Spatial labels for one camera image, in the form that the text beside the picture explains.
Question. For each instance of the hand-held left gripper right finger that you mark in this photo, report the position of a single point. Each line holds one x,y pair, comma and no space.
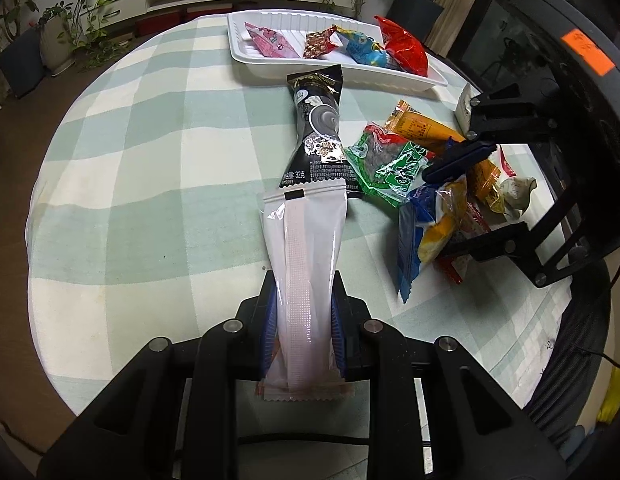
338,330

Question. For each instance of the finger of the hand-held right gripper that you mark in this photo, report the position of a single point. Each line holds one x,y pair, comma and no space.
460,160
495,242

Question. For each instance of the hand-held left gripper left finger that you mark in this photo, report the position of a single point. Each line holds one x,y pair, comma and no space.
269,320

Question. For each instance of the gold snack packet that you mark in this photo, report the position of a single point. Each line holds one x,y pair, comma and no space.
484,182

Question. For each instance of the small red and white packet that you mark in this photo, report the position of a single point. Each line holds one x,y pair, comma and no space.
455,270

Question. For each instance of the orange snack packet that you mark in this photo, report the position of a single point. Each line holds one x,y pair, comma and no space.
420,127

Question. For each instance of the long white snack packet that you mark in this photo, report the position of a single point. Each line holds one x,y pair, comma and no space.
305,260

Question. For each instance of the green seaweed snack packet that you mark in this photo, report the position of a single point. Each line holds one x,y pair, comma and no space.
385,160

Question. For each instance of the blue and yellow snack packet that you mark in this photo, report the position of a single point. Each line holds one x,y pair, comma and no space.
415,240

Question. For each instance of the blue panda snack packet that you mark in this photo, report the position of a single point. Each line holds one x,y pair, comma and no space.
362,47

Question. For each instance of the long black snack packet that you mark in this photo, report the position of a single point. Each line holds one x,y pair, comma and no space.
315,125

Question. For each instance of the brown patterned snack packet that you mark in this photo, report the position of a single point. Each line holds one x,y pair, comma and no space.
319,44

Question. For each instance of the white plastic tray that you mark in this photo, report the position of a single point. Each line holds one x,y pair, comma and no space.
290,67

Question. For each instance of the pink snack packet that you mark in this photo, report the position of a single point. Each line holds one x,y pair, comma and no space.
272,42

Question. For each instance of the glass balcony door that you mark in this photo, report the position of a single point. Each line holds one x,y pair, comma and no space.
510,45

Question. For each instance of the beige curtain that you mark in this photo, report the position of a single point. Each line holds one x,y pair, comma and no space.
460,15

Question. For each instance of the big-leaf plant in dark pot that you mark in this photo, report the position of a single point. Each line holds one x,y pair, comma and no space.
415,15

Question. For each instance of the yellow object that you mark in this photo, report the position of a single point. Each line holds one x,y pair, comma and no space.
612,395

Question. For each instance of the green checked tablecloth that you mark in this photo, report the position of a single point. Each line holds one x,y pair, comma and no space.
139,160

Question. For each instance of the small plant in round white pot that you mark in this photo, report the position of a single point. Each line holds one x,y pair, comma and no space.
54,47

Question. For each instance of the tall plant in dark pot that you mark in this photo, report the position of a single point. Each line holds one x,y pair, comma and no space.
19,62

